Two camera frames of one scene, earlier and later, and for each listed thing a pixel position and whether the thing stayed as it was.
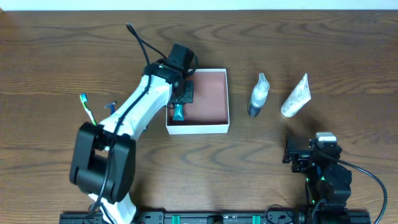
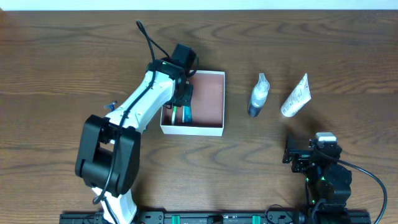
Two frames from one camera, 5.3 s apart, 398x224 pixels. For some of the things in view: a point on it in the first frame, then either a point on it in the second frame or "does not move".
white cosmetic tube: [300, 96] does not move
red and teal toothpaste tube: [178, 114] -> [186, 114]
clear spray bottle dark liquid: [259, 96] does not move
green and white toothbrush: [84, 99] -> [173, 115]
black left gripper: [188, 92] does not move
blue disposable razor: [111, 106] does not move
